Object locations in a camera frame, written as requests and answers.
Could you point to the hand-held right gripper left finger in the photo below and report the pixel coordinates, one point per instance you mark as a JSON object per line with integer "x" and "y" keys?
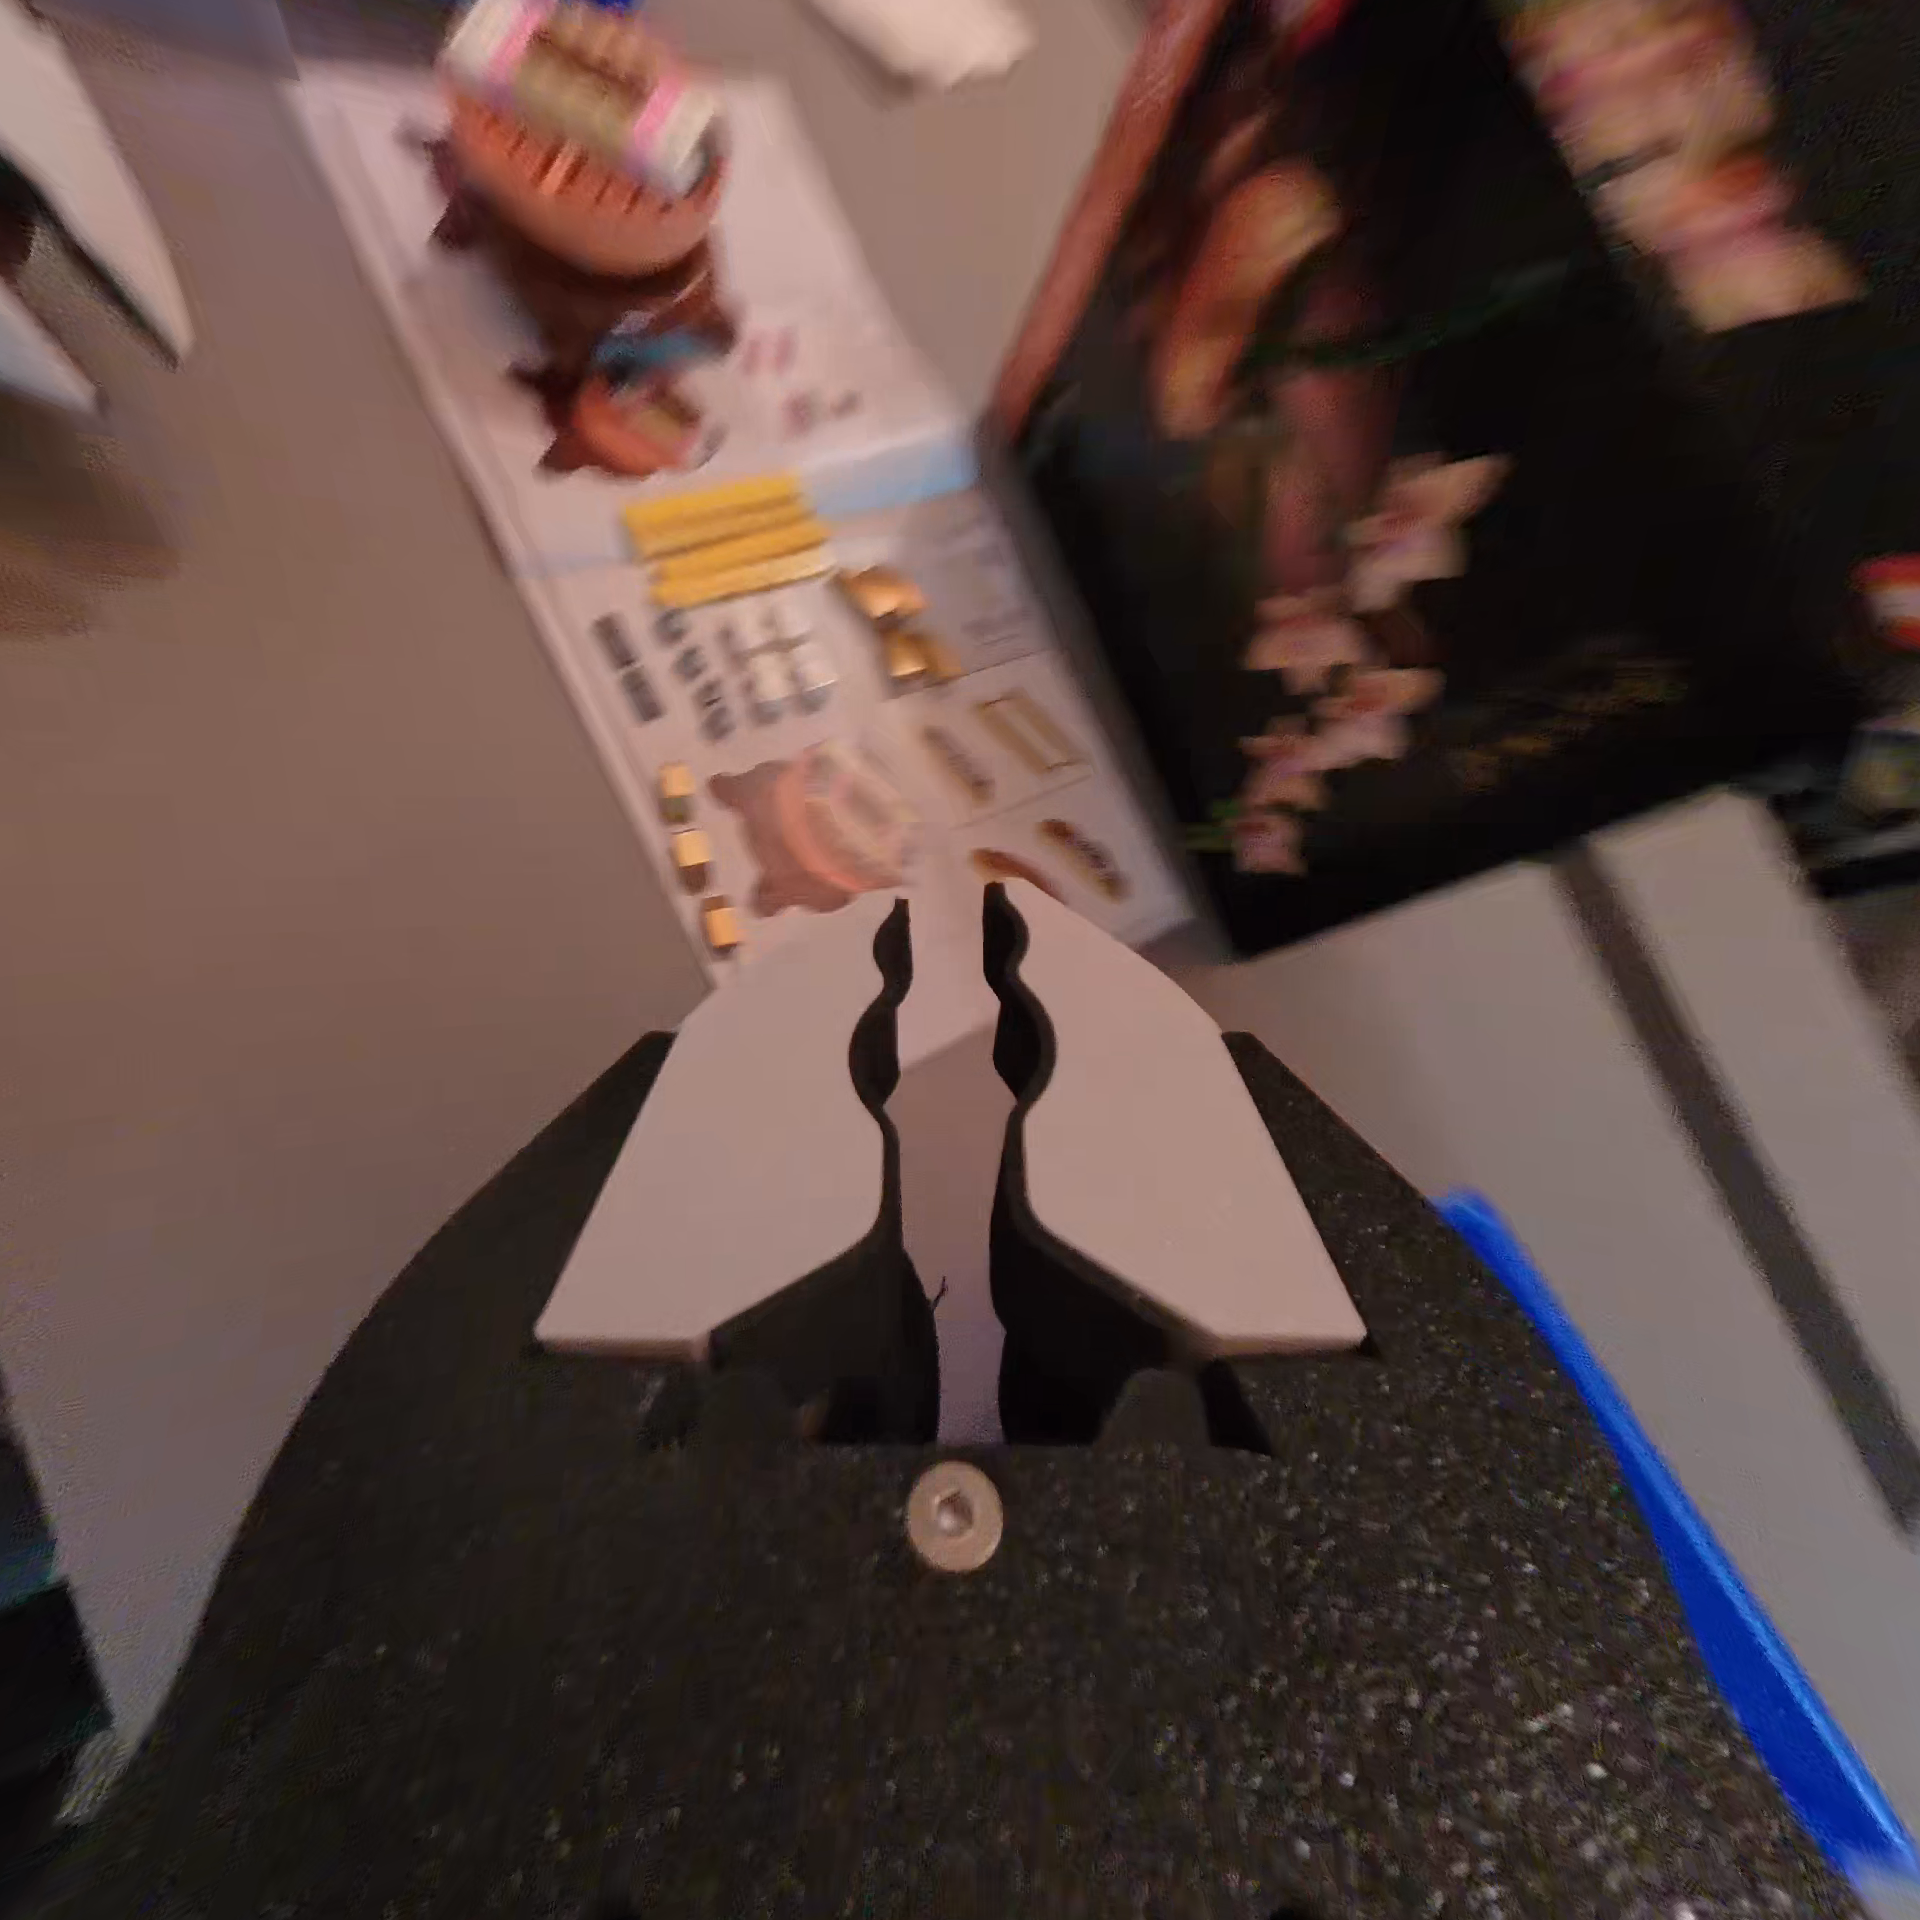
{"x": 721, "y": 1171}

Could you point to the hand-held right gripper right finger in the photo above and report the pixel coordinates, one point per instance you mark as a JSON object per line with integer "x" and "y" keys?
{"x": 1187, "y": 1171}

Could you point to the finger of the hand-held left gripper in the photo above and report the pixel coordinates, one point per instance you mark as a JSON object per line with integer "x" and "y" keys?
{"x": 77, "y": 151}
{"x": 31, "y": 356}

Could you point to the small tan cube brick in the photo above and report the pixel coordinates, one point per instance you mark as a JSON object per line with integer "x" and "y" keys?
{"x": 721, "y": 925}
{"x": 694, "y": 860}

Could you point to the small gold Lego tiles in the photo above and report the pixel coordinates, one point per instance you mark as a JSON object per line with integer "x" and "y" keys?
{"x": 675, "y": 797}

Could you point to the small white brick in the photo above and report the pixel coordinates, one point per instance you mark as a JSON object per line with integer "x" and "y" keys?
{"x": 751, "y": 636}
{"x": 806, "y": 625}
{"x": 817, "y": 679}
{"x": 769, "y": 692}

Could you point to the brick flowerpot model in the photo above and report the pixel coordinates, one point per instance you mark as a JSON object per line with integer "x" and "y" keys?
{"x": 586, "y": 181}

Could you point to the blue plastic bin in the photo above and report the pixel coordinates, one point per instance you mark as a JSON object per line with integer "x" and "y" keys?
{"x": 1680, "y": 1501}

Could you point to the small grey brick piece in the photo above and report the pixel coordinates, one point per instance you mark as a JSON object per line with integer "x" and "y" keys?
{"x": 709, "y": 712}
{"x": 683, "y": 669}

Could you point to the black orchid print set box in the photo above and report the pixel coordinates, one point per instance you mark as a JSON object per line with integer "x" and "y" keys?
{"x": 1441, "y": 451}

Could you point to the brick set instruction booklet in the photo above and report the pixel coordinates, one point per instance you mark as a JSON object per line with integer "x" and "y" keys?
{"x": 872, "y": 391}

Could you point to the white paper sheet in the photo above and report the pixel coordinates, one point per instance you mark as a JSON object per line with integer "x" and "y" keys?
{"x": 930, "y": 31}

